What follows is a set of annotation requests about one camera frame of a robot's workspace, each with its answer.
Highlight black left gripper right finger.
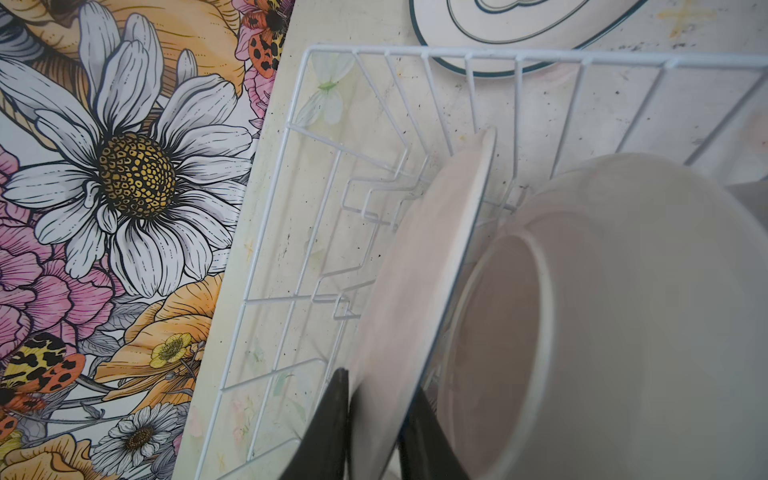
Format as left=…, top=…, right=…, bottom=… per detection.
left=398, top=388, right=470, bottom=480

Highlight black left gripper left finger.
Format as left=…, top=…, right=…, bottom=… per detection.
left=280, top=368, right=350, bottom=480

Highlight white plate red characters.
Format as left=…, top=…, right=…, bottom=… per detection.
left=348, top=127, right=497, bottom=479

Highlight white plate green rim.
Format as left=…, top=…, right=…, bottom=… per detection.
left=409, top=0, right=644, bottom=50

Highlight white ceramic bowl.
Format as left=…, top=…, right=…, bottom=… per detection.
left=437, top=154, right=767, bottom=479

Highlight white wire dish rack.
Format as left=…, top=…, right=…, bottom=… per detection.
left=175, top=44, right=767, bottom=479

